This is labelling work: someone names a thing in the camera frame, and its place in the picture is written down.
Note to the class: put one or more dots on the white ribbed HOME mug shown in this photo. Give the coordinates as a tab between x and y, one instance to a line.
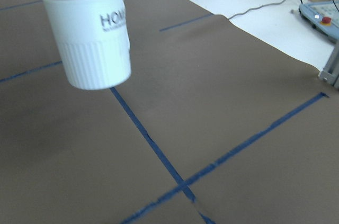
92	40

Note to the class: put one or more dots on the brown paper table cover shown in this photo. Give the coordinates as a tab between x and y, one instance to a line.
213	126

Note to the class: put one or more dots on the teach pendant with red button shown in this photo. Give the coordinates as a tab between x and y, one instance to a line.
323	16

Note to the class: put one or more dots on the aluminium frame post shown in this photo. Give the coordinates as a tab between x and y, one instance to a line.
329	74

